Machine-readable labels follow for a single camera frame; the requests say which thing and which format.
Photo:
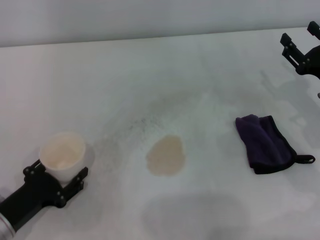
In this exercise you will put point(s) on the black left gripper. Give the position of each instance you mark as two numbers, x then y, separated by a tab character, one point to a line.
37	192

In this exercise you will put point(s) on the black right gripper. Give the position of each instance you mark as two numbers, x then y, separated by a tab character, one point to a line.
313	61

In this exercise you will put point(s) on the white paper cup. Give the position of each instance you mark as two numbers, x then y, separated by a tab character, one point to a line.
62	155

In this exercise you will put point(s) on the purple rag with black trim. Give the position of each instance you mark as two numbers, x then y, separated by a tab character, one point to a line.
267	142

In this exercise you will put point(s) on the brown water stain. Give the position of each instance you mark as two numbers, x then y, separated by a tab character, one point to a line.
166	156

